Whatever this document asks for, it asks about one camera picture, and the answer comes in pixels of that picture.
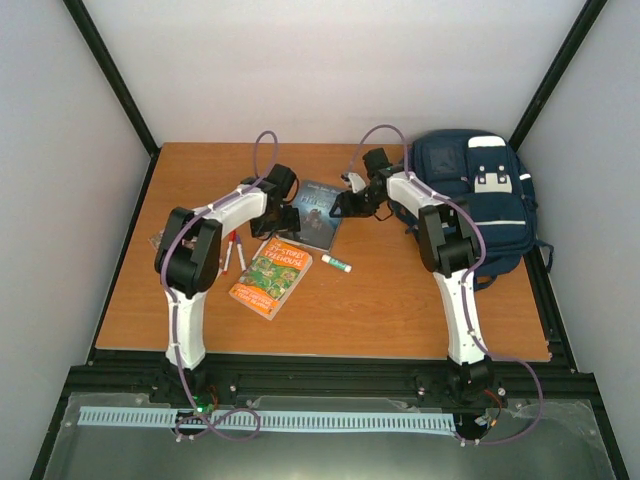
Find white green glue stick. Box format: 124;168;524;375
321;254;352;273

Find black aluminium frame base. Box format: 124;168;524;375
32;142;628;479

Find light blue slotted cable duct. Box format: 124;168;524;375
77;406;456;435

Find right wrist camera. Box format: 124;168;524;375
341;172;367;193

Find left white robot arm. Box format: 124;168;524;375
154;164;300;403

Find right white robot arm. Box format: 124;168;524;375
330;148;494;406

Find right black frame post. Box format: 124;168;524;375
509;0;608;151

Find purple capped marker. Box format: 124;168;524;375
235;233;247;272

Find orange treehouse paperback book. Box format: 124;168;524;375
229;238;313;320

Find teal capped marker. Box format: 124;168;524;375
252;240;269;262

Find left black frame post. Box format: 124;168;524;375
62;0;160;157

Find red capped marker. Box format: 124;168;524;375
222;230;236;274

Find navy blue student backpack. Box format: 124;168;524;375
398;129;554;291

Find pink illustrated paperback book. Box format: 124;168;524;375
149;230;164;251

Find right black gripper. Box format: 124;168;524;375
334;186;386;219

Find black frame post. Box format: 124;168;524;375
509;0;608;151
62;0;160;157

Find dark fantasy paperback book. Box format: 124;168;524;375
277;180;343;253

